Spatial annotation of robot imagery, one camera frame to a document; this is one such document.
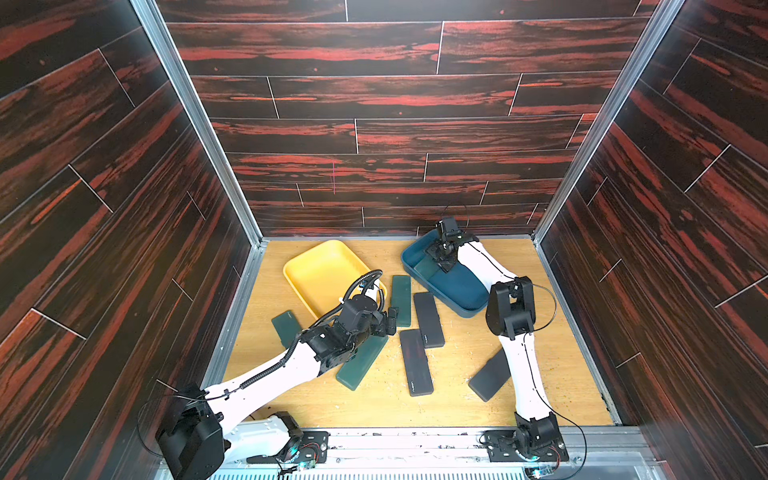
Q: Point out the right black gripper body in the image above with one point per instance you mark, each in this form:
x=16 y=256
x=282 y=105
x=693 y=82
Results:
x=447 y=251

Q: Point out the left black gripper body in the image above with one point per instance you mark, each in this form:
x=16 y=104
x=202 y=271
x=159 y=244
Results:
x=374 y=326

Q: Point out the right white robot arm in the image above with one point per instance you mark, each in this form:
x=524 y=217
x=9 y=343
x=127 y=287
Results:
x=511 y=316

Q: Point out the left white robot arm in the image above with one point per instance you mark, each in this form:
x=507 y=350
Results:
x=198 y=432

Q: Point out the black pencil case upper middle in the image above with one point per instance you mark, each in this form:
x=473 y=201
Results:
x=429 y=320

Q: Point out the black pencil case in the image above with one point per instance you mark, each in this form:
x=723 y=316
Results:
x=418 y=375
x=491 y=377
x=429 y=320

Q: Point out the teal plastic storage tray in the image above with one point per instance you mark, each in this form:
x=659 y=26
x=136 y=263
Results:
x=459 y=288

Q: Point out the black pencil case lower middle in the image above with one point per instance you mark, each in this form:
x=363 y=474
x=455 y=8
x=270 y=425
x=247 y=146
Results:
x=418 y=375

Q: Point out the yellow plastic storage tray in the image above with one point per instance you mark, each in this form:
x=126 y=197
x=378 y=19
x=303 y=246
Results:
x=322 y=274

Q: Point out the black pencil case right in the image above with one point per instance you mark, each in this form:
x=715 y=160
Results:
x=491 y=377

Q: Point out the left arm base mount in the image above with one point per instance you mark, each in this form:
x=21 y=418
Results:
x=300 y=447

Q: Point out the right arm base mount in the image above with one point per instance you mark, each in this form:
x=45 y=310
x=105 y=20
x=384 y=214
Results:
x=519 y=445

